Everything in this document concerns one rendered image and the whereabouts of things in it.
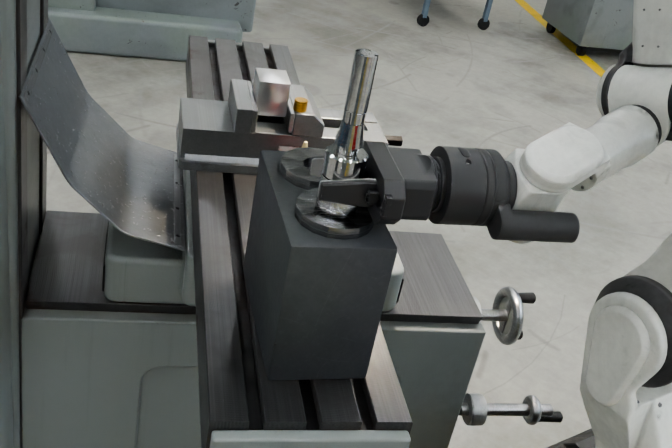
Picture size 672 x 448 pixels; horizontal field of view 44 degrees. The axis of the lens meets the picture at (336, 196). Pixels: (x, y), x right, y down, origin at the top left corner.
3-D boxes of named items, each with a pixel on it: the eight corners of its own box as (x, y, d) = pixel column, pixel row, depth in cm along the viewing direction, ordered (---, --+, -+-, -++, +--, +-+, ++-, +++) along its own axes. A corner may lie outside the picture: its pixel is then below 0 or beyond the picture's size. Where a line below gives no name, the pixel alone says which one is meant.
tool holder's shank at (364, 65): (365, 150, 91) (386, 52, 86) (356, 161, 88) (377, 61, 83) (338, 141, 92) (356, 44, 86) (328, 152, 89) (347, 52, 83)
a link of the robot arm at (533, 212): (474, 131, 95) (565, 138, 97) (443, 191, 103) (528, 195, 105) (498, 210, 88) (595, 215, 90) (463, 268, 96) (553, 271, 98)
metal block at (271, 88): (281, 102, 144) (286, 70, 142) (285, 117, 139) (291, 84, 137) (251, 100, 143) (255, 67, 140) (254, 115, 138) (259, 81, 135)
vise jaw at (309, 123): (310, 106, 149) (314, 85, 148) (322, 137, 139) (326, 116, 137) (277, 103, 148) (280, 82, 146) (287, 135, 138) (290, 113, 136)
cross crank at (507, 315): (509, 320, 178) (525, 275, 172) (529, 358, 168) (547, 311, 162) (438, 318, 174) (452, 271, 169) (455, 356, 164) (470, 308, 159)
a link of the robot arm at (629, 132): (557, 180, 108) (641, 130, 118) (629, 193, 100) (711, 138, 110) (548, 101, 104) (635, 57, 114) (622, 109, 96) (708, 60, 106)
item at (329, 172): (362, 202, 95) (372, 157, 92) (349, 220, 91) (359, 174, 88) (324, 189, 96) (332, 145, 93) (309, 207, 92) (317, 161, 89)
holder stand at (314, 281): (327, 271, 118) (353, 144, 108) (367, 379, 100) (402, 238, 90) (242, 270, 115) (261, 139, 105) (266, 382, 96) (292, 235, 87)
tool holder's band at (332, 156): (372, 157, 92) (374, 149, 91) (359, 174, 88) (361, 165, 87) (332, 145, 93) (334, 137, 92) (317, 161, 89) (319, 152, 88)
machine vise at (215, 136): (365, 143, 157) (377, 89, 152) (384, 182, 144) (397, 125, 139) (175, 128, 148) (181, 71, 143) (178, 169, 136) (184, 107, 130)
